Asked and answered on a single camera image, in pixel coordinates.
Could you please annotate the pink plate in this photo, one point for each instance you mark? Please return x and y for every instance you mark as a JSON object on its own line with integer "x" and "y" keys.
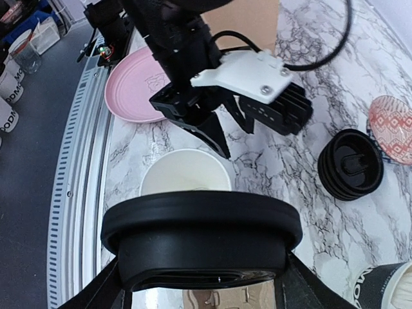
{"x": 131, "y": 84}

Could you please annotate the black coffee cup lid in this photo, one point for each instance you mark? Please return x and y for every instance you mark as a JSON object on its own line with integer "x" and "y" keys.
{"x": 203, "y": 240}

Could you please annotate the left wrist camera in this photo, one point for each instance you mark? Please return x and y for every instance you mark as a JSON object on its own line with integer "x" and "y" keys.
{"x": 264, "y": 87}

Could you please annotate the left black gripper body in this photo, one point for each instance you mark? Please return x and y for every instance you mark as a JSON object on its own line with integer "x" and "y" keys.
{"x": 180, "y": 102}

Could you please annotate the glass jar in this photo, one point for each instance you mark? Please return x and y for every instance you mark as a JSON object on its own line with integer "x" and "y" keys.
{"x": 27, "y": 57}

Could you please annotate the brown paper bag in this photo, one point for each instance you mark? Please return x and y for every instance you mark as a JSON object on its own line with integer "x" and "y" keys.
{"x": 256, "y": 20}

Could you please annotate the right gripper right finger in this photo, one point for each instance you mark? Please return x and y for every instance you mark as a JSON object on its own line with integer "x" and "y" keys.
{"x": 299, "y": 288}

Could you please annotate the brown cardboard cup carrier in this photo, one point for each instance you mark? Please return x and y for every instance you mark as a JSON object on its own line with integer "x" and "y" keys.
{"x": 258, "y": 296}

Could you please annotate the stack of black lids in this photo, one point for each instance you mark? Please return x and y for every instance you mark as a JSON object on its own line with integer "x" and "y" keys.
{"x": 350, "y": 165}

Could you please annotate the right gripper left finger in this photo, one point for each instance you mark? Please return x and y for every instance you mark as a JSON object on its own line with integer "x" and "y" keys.
{"x": 104, "y": 291}

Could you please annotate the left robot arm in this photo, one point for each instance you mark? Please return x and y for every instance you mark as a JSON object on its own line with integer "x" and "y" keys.
{"x": 182, "y": 44}

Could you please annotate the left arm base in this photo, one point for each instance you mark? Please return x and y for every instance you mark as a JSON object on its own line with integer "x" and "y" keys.
{"x": 112, "y": 31}

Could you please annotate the clear plastic box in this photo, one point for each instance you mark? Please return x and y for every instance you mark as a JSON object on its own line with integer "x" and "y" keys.
{"x": 45, "y": 35}

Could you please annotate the black paper coffee cup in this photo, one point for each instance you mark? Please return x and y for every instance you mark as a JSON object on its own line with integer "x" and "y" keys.
{"x": 185, "y": 170}

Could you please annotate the black cup holding straws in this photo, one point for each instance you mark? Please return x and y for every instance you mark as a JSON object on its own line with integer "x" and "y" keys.
{"x": 375, "y": 286}

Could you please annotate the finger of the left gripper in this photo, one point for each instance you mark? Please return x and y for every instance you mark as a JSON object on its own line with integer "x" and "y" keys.
{"x": 244, "y": 121}
{"x": 206, "y": 126}

